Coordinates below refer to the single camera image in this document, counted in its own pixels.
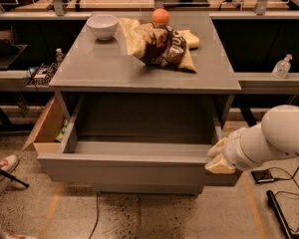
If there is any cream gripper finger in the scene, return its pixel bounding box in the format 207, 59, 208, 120
205, 153, 235, 174
207, 137, 226, 157

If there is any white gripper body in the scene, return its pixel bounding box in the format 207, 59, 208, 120
222, 127, 259, 170

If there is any grey top drawer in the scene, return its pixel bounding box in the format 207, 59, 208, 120
38, 94, 241, 187

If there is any grey drawer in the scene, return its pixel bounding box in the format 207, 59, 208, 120
92, 184, 202, 195
38, 94, 241, 187

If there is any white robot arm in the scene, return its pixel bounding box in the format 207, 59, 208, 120
205, 105, 299, 174

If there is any grey drawer cabinet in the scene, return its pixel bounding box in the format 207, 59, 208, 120
49, 11, 242, 197

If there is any grey bottom drawer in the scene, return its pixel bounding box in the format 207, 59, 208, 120
92, 184, 202, 195

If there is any black device on floor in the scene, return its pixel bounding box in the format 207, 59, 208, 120
251, 170, 275, 184

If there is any black stand leg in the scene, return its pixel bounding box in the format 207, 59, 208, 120
266, 190, 299, 239

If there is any clear sanitizer bottle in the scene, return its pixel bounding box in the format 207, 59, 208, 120
272, 54, 292, 79

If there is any yellow sponge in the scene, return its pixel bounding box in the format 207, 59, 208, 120
179, 30, 200, 50

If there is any brown chip bag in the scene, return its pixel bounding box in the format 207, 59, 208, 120
119, 18, 196, 73

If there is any orange fruit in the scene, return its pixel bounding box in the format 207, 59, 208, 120
151, 8, 169, 24

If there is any green snack bag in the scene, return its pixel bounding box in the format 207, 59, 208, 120
55, 119, 69, 142

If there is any white bowl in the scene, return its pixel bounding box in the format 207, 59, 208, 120
87, 14, 119, 40

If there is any cardboard box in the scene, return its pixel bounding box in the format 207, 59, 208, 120
22, 97, 65, 153

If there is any small clear bottle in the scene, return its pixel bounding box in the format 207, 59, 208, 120
56, 48, 64, 65

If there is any white sneaker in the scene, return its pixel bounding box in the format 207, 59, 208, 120
0, 154, 19, 181

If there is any black rod tool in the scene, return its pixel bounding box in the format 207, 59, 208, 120
0, 168, 30, 188

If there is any grey shelf bench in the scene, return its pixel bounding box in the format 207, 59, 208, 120
0, 71, 53, 92

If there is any black cable on floor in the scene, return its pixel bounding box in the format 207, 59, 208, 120
268, 157, 299, 234

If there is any black cable under cabinet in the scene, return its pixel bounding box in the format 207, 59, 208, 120
88, 191, 101, 239

